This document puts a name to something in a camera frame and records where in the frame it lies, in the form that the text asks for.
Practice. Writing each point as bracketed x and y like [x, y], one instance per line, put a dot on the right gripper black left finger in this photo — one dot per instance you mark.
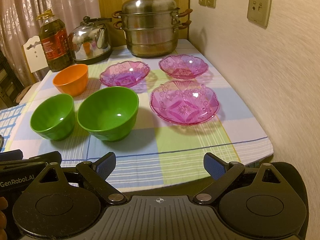
[95, 174]

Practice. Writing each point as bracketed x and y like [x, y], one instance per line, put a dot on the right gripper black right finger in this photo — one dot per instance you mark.
[223, 174]

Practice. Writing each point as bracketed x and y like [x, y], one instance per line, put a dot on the large green plastic bowl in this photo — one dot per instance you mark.
[110, 113]

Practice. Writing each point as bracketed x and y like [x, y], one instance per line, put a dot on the small green plastic bowl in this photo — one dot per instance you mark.
[54, 119]

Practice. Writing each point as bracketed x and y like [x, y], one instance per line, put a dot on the large pink glass dish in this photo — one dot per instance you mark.
[185, 103]

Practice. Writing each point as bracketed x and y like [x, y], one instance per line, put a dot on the orange plastic bowl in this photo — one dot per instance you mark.
[72, 80]

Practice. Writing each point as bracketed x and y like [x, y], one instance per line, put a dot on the left hand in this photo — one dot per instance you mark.
[3, 219]

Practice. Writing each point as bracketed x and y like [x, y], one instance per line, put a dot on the blue checked cloth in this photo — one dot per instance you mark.
[8, 121]

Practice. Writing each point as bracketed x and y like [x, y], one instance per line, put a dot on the plaid tablecloth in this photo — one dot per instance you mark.
[156, 153]

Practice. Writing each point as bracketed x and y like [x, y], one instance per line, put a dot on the dark shelf rack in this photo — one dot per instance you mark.
[10, 85]

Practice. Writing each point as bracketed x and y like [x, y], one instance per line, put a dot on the white wooden chair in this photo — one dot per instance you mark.
[34, 54]

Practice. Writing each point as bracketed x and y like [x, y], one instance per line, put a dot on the cooking oil bottle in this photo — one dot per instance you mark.
[54, 40]

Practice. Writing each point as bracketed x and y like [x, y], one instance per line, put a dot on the stainless steel kettle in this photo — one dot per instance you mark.
[90, 41]

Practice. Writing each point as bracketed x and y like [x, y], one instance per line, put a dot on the stainless steel steamer pot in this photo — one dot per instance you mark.
[151, 27]

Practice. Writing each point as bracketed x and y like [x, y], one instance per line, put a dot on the pink curtain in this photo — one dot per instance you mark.
[19, 24]

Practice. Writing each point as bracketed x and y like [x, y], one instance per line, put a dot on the single wall socket plate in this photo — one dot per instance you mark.
[258, 12]

